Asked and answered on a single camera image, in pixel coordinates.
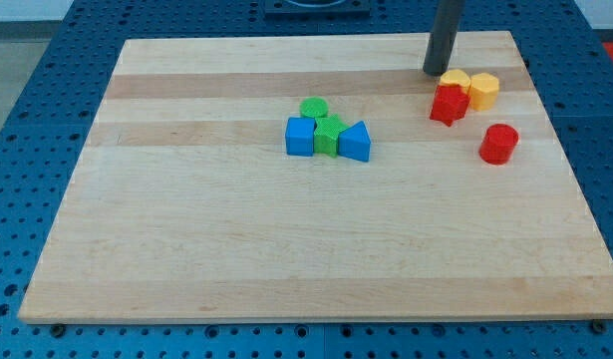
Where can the yellow hexagon block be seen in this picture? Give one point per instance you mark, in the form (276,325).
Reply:
(483,91)

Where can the green star block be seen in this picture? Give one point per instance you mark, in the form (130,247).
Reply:
(326,134)

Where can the blue cube block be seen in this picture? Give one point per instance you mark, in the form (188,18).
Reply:
(299,137)

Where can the blue triangle block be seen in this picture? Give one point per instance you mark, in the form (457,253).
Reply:
(355,143)

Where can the green cylinder block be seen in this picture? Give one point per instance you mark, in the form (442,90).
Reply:
(314,107)

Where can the wooden board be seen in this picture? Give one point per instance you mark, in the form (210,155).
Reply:
(184,206)

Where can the red star block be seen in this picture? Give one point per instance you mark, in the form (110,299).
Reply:
(449,105)

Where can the red cylinder block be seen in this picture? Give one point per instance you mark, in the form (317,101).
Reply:
(498,144)

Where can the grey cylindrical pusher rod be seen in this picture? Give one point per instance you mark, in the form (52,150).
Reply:
(442,36)

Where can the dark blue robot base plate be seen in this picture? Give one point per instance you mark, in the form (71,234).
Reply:
(281,8)

